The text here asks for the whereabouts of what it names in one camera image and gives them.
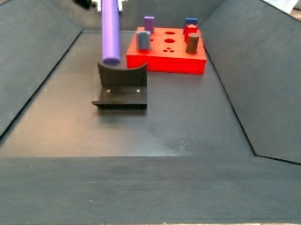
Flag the purple cylinder peg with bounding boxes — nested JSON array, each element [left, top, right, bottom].
[[101, 0, 120, 64]]

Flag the red peg board box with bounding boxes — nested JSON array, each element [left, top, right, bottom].
[[125, 27, 207, 75]]

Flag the black curved holder stand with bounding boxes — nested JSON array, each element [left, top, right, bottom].
[[92, 63, 147, 108]]

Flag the light blue notched peg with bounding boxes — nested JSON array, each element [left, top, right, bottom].
[[136, 31, 151, 53]]

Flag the brown hexagonal peg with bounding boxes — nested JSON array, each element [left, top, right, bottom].
[[185, 33, 199, 54]]

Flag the red star peg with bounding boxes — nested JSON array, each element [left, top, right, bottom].
[[184, 24, 197, 40]]

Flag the purple square peg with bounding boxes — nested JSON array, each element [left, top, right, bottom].
[[143, 16, 153, 33]]

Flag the dark blue rounded peg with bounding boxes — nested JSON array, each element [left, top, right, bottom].
[[184, 18, 197, 25]]

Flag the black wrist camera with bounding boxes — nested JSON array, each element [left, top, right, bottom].
[[72, 0, 93, 10]]

